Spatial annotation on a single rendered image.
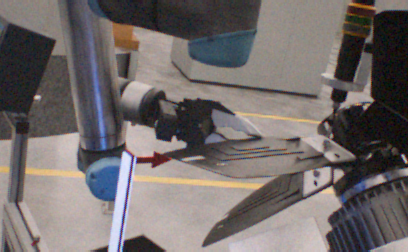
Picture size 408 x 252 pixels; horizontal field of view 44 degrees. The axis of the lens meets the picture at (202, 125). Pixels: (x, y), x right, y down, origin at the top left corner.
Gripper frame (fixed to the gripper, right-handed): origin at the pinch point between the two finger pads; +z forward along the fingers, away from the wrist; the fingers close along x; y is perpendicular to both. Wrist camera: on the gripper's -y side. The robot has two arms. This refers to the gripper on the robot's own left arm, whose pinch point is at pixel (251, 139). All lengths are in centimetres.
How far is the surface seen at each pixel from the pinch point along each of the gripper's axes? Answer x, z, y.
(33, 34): -6, -55, 10
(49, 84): 25, -126, 116
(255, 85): 45, -156, 616
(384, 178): 0.4, 21.5, 2.7
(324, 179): 5.2, 12.2, 10.5
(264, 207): 14.2, 2.8, 12.1
